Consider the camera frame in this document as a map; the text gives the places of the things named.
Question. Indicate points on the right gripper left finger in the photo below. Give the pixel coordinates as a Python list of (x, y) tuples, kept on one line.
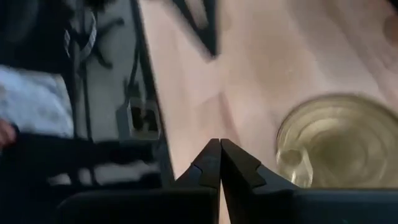
[(205, 174)]

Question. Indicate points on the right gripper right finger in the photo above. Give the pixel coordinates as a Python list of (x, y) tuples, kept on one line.
[(242, 174)]

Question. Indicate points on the gold-lid salmon can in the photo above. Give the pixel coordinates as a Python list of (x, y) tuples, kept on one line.
[(342, 140)]

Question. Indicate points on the grey power strip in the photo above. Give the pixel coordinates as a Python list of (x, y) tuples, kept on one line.
[(140, 119)]

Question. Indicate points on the person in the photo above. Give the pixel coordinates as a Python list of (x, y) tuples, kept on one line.
[(34, 99)]

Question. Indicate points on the person's hand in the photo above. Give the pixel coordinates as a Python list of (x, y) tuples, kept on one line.
[(6, 133)]

